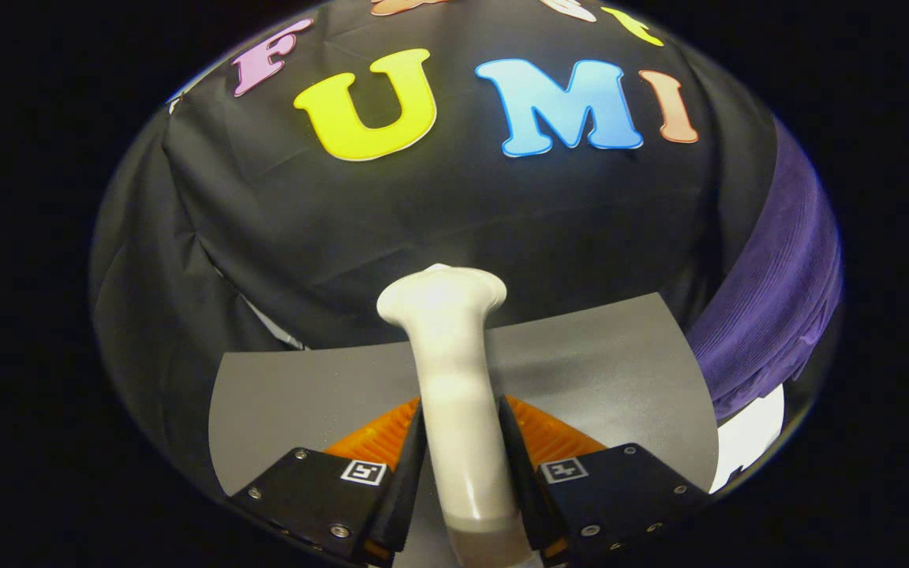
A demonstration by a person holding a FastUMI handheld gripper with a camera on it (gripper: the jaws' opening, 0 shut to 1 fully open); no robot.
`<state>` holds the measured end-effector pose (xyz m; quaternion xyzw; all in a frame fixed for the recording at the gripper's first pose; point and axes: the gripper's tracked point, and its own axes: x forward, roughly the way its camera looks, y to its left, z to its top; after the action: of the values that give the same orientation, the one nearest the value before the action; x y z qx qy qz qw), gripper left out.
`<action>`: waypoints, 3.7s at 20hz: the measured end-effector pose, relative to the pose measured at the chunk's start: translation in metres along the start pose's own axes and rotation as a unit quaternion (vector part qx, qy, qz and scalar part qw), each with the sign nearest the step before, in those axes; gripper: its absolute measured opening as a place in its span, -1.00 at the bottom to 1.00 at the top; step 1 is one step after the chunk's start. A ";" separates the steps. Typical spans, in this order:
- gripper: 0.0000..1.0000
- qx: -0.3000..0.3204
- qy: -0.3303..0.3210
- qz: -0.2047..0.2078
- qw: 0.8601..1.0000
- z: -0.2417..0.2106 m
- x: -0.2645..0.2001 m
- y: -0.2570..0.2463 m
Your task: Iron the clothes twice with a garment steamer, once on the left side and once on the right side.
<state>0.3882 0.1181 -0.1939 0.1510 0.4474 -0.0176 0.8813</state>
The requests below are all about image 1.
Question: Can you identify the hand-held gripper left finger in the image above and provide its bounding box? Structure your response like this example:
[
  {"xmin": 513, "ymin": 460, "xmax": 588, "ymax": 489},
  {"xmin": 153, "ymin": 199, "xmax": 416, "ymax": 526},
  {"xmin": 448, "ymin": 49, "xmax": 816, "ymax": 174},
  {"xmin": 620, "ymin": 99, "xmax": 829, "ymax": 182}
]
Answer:
[{"xmin": 227, "ymin": 397, "xmax": 428, "ymax": 565}]

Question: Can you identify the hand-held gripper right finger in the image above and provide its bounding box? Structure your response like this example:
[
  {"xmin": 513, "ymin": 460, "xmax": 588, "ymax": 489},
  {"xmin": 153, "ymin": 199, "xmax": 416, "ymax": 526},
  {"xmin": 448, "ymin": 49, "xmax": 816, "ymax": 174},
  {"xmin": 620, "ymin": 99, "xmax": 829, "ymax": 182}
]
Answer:
[{"xmin": 498, "ymin": 394, "xmax": 712, "ymax": 567}]

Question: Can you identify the white garment steamer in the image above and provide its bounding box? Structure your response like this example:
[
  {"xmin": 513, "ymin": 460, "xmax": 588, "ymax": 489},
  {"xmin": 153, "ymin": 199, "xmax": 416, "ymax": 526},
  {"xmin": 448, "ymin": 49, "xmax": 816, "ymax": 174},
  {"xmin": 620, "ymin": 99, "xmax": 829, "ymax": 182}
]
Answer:
[{"xmin": 376, "ymin": 264, "xmax": 538, "ymax": 568}]

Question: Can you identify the purple corduroy jacket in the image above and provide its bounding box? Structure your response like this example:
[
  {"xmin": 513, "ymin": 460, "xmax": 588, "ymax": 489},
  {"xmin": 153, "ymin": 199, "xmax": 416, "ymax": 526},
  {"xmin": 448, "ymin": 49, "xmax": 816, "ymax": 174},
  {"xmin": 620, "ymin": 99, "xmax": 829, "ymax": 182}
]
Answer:
[{"xmin": 687, "ymin": 118, "xmax": 844, "ymax": 421}]

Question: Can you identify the white shirt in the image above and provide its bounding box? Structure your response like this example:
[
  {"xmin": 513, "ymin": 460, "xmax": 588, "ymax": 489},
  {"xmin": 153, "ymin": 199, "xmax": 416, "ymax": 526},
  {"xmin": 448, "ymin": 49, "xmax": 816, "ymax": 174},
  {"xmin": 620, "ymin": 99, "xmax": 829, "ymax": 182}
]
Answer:
[{"xmin": 711, "ymin": 384, "xmax": 785, "ymax": 494}]

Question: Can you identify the grey cabinet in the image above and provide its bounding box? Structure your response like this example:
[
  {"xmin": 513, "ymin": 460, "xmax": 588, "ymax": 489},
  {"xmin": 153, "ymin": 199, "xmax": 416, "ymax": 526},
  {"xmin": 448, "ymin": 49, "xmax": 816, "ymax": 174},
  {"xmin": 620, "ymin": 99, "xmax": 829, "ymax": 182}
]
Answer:
[{"xmin": 208, "ymin": 292, "xmax": 720, "ymax": 498}]

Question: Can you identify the black backdrop cloth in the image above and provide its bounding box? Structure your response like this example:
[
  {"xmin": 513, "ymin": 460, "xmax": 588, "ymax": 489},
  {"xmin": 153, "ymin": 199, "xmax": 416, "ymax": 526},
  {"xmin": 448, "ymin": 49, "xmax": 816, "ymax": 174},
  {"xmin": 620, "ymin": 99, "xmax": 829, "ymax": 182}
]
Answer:
[{"xmin": 90, "ymin": 0, "xmax": 779, "ymax": 490}]

